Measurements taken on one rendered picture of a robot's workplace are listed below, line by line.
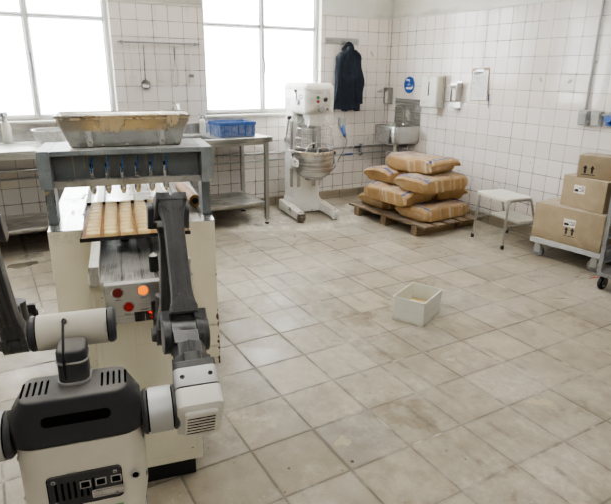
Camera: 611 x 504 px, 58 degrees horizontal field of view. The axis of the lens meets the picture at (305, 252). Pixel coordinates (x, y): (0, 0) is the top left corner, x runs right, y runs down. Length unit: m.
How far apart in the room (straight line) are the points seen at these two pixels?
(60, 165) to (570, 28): 4.32
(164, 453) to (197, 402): 1.14
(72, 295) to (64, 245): 0.24
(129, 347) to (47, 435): 0.90
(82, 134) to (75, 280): 0.64
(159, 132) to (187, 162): 0.19
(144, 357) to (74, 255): 0.76
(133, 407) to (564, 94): 4.88
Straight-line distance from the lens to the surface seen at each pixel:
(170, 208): 1.41
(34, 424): 1.14
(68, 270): 2.64
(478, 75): 6.13
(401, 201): 5.47
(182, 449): 2.25
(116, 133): 2.55
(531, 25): 5.78
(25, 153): 4.96
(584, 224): 4.87
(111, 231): 2.20
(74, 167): 2.61
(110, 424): 1.14
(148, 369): 2.05
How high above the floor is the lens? 1.50
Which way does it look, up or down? 18 degrees down
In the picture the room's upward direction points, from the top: 1 degrees clockwise
